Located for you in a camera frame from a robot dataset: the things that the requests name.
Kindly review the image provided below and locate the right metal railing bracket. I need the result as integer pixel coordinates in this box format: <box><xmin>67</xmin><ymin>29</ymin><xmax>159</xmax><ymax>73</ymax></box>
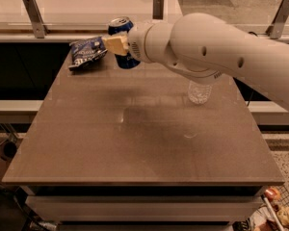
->
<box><xmin>266</xmin><ymin>0</ymin><xmax>289</xmax><ymax>39</ymax></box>

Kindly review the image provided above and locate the middle metal railing bracket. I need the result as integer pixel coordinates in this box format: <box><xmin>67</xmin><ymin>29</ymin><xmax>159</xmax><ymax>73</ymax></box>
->
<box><xmin>152</xmin><ymin>0</ymin><xmax>164</xmax><ymax>20</ymax></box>

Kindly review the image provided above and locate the wire basket with snacks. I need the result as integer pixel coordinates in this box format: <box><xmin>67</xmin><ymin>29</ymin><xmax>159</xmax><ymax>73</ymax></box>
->
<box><xmin>248</xmin><ymin>186</ymin><xmax>289</xmax><ymax>231</ymax></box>

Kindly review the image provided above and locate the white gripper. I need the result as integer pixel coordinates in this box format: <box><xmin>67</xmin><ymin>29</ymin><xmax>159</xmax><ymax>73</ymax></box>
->
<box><xmin>102</xmin><ymin>22</ymin><xmax>153</xmax><ymax>63</ymax></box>

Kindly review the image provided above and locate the blue chip bag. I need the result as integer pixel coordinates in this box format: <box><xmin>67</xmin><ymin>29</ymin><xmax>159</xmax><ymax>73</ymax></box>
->
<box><xmin>68</xmin><ymin>37</ymin><xmax>108</xmax><ymax>71</ymax></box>

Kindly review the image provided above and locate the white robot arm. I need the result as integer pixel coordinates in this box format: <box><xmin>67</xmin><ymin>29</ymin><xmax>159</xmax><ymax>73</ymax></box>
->
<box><xmin>102</xmin><ymin>13</ymin><xmax>289</xmax><ymax>112</ymax></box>

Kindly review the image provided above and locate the dark round stool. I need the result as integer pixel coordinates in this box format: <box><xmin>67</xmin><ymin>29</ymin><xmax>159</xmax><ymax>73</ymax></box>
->
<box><xmin>0</xmin><ymin>141</ymin><xmax>17</xmax><ymax>161</ymax></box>

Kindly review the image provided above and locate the clear plastic water bottle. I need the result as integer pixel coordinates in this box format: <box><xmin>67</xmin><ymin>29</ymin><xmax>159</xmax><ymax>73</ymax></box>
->
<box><xmin>188</xmin><ymin>81</ymin><xmax>212</xmax><ymax>105</ymax></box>

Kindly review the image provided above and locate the left metal railing bracket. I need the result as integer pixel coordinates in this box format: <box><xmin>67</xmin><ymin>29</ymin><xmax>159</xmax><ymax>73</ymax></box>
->
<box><xmin>22</xmin><ymin>0</ymin><xmax>47</xmax><ymax>39</ymax></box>

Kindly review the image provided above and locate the blue pepsi can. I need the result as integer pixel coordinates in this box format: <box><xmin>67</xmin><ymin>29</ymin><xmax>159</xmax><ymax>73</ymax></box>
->
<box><xmin>108</xmin><ymin>16</ymin><xmax>140</xmax><ymax>69</ymax></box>

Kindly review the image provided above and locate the metal railing bracket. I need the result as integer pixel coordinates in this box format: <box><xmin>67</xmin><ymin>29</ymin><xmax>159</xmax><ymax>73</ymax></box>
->
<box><xmin>22</xmin><ymin>0</ymin><xmax>47</xmax><ymax>39</ymax></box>
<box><xmin>152</xmin><ymin>0</ymin><xmax>164</xmax><ymax>20</ymax></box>
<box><xmin>266</xmin><ymin>0</ymin><xmax>289</xmax><ymax>39</ymax></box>

